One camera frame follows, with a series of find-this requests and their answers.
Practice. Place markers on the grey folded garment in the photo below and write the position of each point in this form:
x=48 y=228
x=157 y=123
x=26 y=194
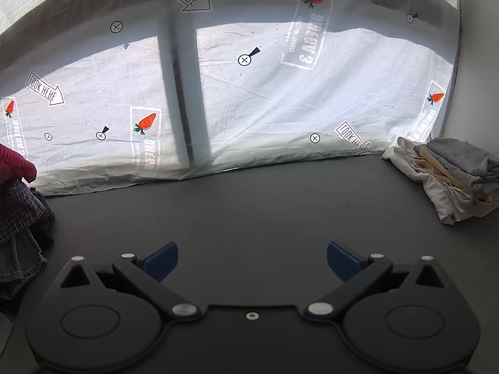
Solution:
x=473 y=167

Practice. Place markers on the red checkered cloth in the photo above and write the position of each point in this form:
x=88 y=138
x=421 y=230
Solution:
x=14 y=166

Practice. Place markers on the blue denim jeans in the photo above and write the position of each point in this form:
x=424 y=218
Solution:
x=21 y=261

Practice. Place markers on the blue plaid shirt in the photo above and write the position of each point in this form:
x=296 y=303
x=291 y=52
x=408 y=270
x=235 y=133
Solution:
x=20 y=209

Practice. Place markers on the white printed backdrop cloth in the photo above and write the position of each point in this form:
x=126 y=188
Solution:
x=99 y=94

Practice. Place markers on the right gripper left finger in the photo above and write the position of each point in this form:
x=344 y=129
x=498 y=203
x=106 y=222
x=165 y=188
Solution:
x=145 y=277

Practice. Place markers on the beige folded garment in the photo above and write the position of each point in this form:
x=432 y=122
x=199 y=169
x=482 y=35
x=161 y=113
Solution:
x=440 y=169

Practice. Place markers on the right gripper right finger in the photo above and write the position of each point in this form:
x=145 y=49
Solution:
x=359 y=275

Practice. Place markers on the white folded garment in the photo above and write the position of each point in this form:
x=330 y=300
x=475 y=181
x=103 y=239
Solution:
x=452 y=203

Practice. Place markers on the black garment in pile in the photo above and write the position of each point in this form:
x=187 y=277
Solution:
x=41 y=230

